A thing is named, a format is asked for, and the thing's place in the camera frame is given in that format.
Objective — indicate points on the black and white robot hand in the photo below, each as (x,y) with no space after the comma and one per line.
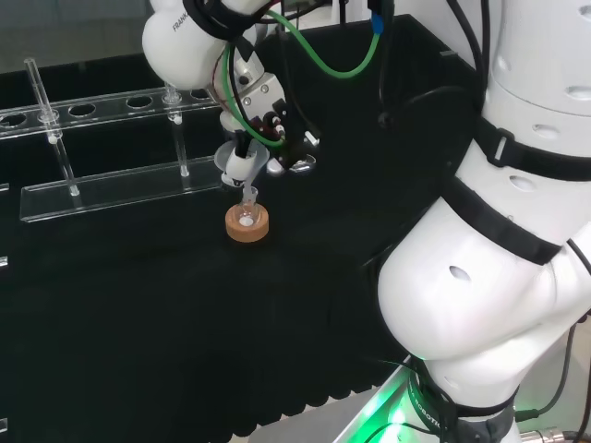
(258,97)

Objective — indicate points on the clear plastic funnel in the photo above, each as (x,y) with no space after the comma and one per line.
(256,161)

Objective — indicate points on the small glass round-bottom flask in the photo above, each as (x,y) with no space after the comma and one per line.
(245,216)

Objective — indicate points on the clear acrylic funnel stand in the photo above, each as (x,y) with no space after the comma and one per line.
(115,189)

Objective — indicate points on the grey tape strip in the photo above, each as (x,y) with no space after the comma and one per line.
(448,53)

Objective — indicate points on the black cloth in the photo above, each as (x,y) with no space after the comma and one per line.
(184,300)

